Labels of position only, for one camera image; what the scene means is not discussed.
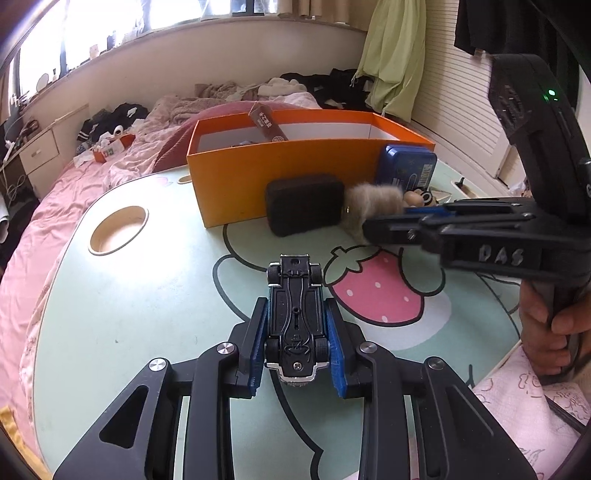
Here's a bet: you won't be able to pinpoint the brown paper carton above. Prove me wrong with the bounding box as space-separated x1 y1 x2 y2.
249 104 289 144

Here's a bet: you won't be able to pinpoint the cartoon figure keychain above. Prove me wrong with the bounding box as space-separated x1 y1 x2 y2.
402 187 451 208

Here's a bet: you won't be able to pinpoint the person's right hand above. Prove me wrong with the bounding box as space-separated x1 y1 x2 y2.
518 277 591 377

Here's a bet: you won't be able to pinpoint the cartoon printed desktop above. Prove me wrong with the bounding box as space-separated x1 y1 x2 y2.
25 152 532 480

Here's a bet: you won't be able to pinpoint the white drawer cabinet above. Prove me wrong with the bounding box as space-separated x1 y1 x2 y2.
16 104 90 195

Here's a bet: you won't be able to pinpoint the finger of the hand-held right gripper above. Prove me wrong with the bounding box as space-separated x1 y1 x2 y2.
362 210 541 254
404 198 539 217

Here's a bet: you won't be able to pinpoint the black and white clothes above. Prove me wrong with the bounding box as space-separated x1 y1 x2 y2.
76 102 151 144

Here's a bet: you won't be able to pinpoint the dark red pillow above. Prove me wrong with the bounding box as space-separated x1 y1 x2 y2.
154 100 296 174

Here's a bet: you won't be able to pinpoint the dark hanging garment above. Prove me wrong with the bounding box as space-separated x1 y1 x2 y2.
455 0 564 58

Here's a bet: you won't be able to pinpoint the black toy car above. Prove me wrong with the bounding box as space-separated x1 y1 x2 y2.
264 253 334 386

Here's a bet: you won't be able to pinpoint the orange cardboard box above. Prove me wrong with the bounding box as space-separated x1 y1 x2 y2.
186 109 437 229

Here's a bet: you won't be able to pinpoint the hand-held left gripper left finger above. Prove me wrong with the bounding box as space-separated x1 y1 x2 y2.
53 298 269 480

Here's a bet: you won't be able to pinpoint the blue metal tin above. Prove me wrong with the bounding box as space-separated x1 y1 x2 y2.
373 144 438 197

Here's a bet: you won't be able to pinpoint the pile of black clothes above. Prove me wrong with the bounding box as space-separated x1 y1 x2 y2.
279 68 375 112

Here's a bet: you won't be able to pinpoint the light green hanging garment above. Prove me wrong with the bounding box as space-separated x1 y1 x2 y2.
355 0 428 121

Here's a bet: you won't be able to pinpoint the white crumpled cloth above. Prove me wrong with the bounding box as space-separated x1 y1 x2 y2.
257 78 308 97

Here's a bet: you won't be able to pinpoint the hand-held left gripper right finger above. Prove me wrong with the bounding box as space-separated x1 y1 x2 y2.
323 298 539 480

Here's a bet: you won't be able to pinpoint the brown fluffy scrunchie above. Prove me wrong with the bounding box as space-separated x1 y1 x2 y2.
344 182 407 243

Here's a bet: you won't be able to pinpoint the beige crumpled clothes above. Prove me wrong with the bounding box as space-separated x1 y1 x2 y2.
194 80 259 102

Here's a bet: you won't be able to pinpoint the person's pajama-clad leg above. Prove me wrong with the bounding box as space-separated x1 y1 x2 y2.
471 344 583 480

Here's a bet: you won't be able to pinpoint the pink floral blanket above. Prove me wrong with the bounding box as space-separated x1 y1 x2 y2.
152 90 324 125

